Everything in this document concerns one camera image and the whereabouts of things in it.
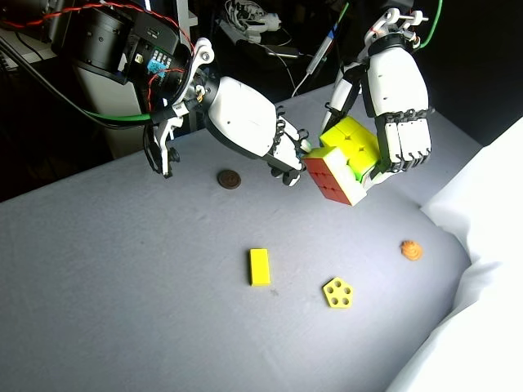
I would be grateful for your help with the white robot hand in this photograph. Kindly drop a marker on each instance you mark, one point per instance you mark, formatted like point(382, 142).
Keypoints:
point(241, 118)
point(396, 81)

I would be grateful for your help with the multicolour puzzle cube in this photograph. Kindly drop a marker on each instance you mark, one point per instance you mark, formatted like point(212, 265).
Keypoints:
point(339, 163)

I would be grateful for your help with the brown round disc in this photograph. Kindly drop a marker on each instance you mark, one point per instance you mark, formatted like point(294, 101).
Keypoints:
point(229, 179)

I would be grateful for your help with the dark flat phone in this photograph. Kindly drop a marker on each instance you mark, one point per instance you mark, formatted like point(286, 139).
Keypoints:
point(282, 51)

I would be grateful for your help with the spare white robot hand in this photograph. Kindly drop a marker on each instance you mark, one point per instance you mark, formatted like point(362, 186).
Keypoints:
point(249, 20)

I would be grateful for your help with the black panel with lit edge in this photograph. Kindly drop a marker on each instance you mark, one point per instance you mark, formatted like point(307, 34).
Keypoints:
point(163, 10)

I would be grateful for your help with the yellow rectangular block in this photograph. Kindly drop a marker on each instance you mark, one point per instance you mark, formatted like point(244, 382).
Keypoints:
point(260, 267)

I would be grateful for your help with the orange swirl toy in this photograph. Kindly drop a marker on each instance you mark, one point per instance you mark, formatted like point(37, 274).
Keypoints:
point(412, 251)

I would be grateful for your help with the white cloth sheet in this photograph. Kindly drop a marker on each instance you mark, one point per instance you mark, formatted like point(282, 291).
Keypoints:
point(490, 245)

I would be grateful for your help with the yellow pentagon block with holes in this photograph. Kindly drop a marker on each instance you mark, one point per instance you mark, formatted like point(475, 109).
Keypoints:
point(338, 293)

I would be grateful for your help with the grey table cloth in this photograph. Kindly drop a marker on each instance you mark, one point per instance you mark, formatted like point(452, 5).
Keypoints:
point(122, 306)

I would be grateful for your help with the white upright post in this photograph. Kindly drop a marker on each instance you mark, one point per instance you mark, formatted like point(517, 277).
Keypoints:
point(184, 16)

